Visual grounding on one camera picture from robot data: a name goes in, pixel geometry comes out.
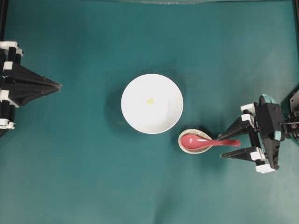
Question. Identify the speckled ceramic spoon rest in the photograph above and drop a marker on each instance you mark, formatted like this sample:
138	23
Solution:
198	133

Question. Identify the left black frame rail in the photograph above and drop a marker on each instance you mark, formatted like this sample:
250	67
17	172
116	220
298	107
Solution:
3	17

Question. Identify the white round bowl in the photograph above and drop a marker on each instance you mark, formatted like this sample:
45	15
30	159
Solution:
159	117

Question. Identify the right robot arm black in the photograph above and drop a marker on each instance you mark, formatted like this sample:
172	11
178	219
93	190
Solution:
290	125

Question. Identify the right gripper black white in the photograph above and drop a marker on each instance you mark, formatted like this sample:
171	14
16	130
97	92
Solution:
266	118

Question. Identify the yellow hexagonal prism block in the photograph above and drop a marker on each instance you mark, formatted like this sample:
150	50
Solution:
150	101

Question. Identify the pink ceramic spoon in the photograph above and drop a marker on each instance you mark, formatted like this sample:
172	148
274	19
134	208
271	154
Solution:
194	142

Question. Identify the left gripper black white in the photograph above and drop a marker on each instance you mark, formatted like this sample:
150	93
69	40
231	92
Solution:
10	57

